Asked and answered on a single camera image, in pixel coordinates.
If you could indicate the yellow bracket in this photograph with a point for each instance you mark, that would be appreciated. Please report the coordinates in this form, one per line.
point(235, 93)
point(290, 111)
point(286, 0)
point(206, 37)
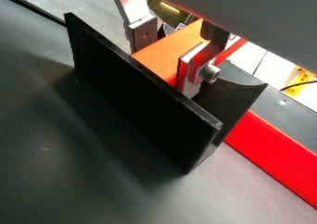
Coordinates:
point(302, 78)

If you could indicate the red foam shape-hole board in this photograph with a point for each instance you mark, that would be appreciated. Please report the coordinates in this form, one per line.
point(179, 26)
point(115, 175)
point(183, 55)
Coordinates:
point(282, 157)

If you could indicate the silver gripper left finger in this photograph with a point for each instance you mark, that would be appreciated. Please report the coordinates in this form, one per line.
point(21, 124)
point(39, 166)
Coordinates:
point(140, 23)

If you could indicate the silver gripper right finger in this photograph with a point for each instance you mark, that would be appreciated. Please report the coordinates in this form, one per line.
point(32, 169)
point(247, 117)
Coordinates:
point(195, 68)

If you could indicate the black curved fixture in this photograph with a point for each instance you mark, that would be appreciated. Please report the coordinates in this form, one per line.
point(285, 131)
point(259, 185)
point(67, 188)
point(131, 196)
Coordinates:
point(184, 126)

